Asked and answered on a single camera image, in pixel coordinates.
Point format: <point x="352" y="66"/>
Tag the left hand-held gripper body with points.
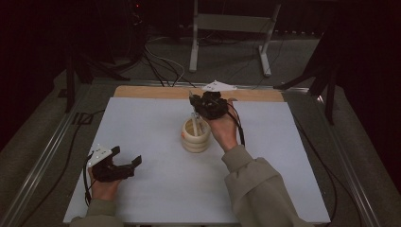
<point x="108" y="171"/>

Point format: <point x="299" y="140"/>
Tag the person's left hand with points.
<point x="104" y="190"/>

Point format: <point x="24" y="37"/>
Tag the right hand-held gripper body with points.
<point x="214" y="107"/>

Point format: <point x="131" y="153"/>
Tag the cream ringed pen holder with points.
<point x="195" y="143"/>

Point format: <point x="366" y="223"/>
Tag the aluminium rail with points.
<point x="350" y="164"/>
<point x="41" y="164"/>

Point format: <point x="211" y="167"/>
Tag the white pen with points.
<point x="195" y="126"/>

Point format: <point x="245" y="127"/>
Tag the dark equipment rack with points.
<point x="135" y="28"/>

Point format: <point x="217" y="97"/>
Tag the person's right hand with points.
<point x="225" y="132"/>

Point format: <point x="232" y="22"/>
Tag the white table cover sheet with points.
<point x="157" y="195"/>

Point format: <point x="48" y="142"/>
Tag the grey metal stand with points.
<point x="231" y="22"/>

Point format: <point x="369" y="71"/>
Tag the black tripod stand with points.
<point x="330" y="94"/>
<point x="70" y="85"/>

